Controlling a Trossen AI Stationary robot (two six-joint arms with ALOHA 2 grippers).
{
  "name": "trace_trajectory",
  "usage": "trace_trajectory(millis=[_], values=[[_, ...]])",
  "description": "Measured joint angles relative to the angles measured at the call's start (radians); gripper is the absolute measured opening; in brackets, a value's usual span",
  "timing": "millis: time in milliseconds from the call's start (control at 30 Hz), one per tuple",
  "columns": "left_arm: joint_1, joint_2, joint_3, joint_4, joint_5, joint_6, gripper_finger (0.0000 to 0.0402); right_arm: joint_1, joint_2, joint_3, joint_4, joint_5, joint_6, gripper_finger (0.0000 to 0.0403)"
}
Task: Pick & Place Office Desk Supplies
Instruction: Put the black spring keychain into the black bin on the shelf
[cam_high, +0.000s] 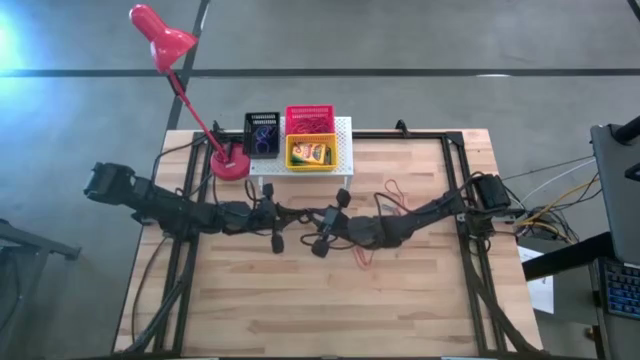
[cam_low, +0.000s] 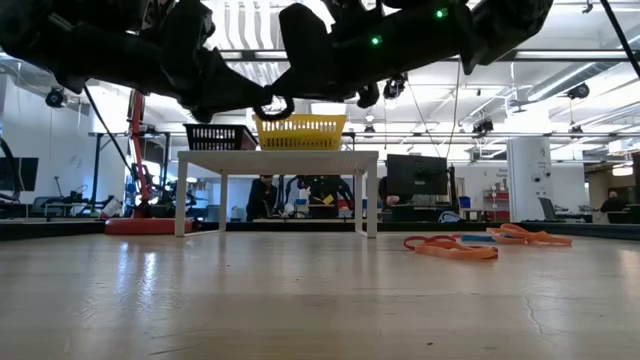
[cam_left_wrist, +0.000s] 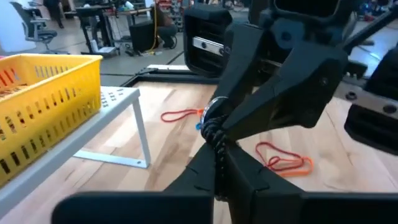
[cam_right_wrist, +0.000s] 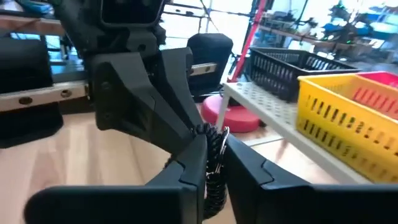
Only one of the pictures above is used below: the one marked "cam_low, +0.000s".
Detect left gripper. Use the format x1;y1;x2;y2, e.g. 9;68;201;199
148;0;275;125

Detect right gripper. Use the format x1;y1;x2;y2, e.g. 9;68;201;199
271;2;410;110

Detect yellow plastic basket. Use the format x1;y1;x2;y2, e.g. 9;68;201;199
252;113;348;152

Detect red rubber band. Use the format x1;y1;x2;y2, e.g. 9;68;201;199
402;234;459;252

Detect orange rubber band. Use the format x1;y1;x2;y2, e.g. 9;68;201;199
413;238;500;262
486;222;574;248

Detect red desk lamp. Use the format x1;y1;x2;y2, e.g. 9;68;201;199
103;89;194;237

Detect black plastic basket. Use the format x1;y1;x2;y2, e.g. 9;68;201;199
183;123;260;152

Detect white perforated riser shelf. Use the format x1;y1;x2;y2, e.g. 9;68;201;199
176;150;380;239

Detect person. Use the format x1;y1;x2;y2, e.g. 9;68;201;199
598;190;627;214
378;175;401;222
245;174;282;223

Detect background robot arms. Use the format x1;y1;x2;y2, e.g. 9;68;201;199
282;174;357;220

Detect black computer monitor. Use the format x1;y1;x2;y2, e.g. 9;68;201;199
386;153;450;204
0;157;40;193

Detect cluttered workbench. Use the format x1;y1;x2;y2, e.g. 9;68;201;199
29;174;129;221

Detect red storage rack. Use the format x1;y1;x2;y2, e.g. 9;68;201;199
482;189;511;221

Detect white pillar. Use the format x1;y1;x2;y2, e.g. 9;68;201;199
506;137;555;223

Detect open laptop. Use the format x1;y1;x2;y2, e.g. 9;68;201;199
538;197;592;223

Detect black diagonal cable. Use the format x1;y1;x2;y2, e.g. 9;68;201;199
598;0;640;80

